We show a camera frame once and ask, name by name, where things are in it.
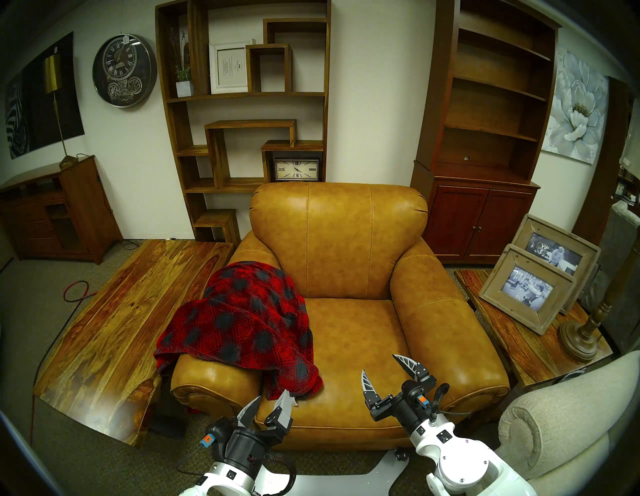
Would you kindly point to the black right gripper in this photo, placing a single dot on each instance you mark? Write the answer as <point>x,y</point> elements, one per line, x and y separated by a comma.
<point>407,405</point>

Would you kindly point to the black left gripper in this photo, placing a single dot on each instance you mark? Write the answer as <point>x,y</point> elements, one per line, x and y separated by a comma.
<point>245,447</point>

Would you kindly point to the red black plaid blanket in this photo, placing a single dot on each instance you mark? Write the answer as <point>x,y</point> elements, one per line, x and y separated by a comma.
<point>245,320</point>

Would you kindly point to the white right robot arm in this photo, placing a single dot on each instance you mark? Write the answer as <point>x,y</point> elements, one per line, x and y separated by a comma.
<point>465,465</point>

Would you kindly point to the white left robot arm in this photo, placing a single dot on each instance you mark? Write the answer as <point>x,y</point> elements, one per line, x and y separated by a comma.
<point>220,482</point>

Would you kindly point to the beige fabric sofa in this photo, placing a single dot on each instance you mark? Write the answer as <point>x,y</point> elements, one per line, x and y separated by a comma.
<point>570,430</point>

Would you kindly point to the black caster wheel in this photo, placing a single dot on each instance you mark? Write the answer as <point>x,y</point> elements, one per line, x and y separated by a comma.
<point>401,454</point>

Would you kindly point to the rustic wooden side table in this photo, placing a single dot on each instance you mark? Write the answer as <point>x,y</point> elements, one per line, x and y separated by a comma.
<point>520,345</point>

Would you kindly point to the tan leather armchair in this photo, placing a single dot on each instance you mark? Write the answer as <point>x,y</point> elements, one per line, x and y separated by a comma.
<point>340,235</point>

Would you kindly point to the long wooden coffee table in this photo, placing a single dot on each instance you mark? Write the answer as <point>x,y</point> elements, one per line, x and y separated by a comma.
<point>115,320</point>

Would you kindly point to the white black label card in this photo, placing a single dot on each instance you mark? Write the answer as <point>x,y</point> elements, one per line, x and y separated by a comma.
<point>572,375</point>

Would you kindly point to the cherry wood bookcase hutch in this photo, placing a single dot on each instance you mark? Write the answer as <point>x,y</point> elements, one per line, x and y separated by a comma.
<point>477,215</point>

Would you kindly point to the turned wooden lamp base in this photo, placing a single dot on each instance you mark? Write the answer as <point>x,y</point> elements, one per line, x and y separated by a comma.
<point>580,342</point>

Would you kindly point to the open wooden shelf unit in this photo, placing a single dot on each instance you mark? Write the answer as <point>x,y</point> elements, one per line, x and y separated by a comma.
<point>225,185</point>

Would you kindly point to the rectangular mantel clock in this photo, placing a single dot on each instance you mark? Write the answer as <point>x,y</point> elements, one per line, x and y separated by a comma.
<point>296,169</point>

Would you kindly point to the grey upholstered chair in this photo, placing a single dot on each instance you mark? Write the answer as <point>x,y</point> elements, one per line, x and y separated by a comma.
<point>617,237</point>

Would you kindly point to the dark wood media cabinet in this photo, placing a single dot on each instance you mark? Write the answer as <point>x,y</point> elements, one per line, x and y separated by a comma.
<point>82,210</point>

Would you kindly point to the distant shelf with books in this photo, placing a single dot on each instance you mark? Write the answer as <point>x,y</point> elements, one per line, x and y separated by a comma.
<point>630,189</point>

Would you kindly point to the white flower painting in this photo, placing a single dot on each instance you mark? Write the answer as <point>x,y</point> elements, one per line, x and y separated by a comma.
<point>577,112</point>

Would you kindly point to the small potted plant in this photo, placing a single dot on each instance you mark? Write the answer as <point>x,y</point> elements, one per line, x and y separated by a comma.
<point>184,89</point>

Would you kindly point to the pale lampshade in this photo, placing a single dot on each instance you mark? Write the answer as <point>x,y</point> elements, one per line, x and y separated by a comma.
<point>632,145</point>

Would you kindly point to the white framed certificate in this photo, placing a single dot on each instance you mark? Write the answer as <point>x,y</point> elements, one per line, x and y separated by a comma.
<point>230,67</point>

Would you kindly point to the gold shade table lamp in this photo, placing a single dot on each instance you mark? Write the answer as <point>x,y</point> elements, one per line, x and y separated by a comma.
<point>51,74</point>

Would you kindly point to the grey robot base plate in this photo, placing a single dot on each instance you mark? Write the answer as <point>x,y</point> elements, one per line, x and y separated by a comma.
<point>340,485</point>

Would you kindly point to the small beige picture frame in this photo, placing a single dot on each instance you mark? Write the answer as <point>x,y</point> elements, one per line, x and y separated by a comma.
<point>494,290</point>

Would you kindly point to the large beige picture frame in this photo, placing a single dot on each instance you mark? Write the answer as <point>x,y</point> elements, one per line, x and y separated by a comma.
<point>585,250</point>

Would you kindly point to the round dark wall clock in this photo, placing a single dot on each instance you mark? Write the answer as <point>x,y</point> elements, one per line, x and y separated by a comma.
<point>125,70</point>

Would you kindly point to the dark zebra wall art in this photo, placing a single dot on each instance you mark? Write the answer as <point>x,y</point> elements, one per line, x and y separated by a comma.
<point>35,115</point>

